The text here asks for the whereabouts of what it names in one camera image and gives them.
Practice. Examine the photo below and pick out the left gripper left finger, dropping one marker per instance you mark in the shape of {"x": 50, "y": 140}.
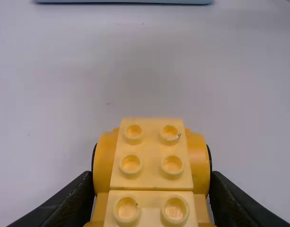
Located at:
{"x": 69, "y": 203}

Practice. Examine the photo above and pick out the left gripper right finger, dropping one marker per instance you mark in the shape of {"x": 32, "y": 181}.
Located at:
{"x": 234, "y": 205}

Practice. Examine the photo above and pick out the yellow toy car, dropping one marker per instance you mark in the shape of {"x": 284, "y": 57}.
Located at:
{"x": 152, "y": 170}

